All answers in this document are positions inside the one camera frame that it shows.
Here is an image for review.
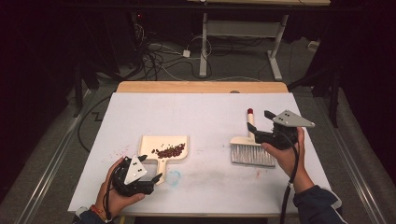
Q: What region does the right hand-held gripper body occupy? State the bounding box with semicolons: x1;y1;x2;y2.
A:
258;109;316;150

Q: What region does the black metal stand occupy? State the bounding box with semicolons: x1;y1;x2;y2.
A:
72;60;101;119
288;66;343;129

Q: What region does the white table cover sheet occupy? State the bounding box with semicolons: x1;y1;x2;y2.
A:
68;91;332;217

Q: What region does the cream plastic dustpan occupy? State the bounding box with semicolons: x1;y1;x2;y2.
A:
137;134;191;186

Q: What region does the tangle of floor cables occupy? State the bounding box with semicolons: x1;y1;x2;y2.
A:
132;22;214;82

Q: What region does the person's left hand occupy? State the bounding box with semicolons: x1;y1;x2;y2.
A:
94;157;146;218

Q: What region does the pile of red beans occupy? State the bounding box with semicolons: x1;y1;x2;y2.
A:
151;142;187;160

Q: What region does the red wrist bracelet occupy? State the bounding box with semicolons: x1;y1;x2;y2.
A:
90;203;106;217

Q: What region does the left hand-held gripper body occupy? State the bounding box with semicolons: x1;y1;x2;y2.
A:
111;156;155;197

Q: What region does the left hand-held gripper black cable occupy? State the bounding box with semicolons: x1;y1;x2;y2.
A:
103;161;127;224

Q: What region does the person's right hand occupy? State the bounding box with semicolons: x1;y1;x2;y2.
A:
261;126;307;188

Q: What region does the hand-held gripper black cable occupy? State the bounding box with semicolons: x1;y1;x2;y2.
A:
103;161;127;224
278;130;301;224

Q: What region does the black floor cable loop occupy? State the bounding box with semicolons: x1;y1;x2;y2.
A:
77;94;112;154

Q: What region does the white metal desk frame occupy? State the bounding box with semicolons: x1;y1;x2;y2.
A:
186;0;332;82

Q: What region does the right hand-held gripper black cable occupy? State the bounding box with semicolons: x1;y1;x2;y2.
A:
278;130;301;224

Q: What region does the wooden table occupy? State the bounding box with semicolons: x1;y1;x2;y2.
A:
116;81;289;94

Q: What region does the metal floor rail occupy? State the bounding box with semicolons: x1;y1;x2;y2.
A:
13;89;94;224
311;92;389;224

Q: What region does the cream hand brush red tip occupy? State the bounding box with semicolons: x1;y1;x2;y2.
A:
229;107;276;168

